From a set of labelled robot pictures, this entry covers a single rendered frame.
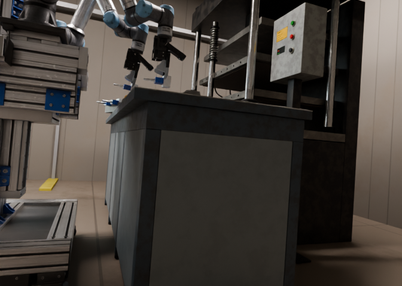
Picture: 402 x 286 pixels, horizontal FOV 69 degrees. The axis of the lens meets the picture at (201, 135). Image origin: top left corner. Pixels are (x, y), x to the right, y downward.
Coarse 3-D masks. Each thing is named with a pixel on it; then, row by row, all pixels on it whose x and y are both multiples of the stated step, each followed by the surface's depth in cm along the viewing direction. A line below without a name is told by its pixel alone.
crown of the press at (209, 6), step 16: (208, 0) 266; (224, 0) 235; (240, 0) 233; (272, 0) 230; (288, 0) 228; (304, 0) 226; (320, 0) 224; (208, 16) 267; (224, 16) 265; (240, 16) 262; (272, 16) 258; (192, 32) 309; (208, 32) 306; (224, 32) 302
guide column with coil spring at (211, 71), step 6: (216, 24) 264; (216, 30) 264; (216, 36) 264; (216, 48) 265; (210, 60) 264; (210, 66) 264; (210, 72) 263; (210, 78) 263; (210, 84) 262; (210, 90) 262; (210, 96) 262
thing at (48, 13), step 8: (24, 8) 114; (32, 8) 113; (40, 8) 114; (48, 8) 116; (24, 16) 113; (32, 16) 112; (40, 16) 113; (48, 16) 116; (48, 24) 115; (56, 24) 120
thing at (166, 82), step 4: (164, 76) 143; (168, 76) 144; (148, 80) 143; (152, 80) 144; (156, 80) 142; (160, 80) 143; (164, 80) 143; (168, 80) 144; (160, 84) 147; (164, 84) 143; (168, 84) 144; (168, 88) 148
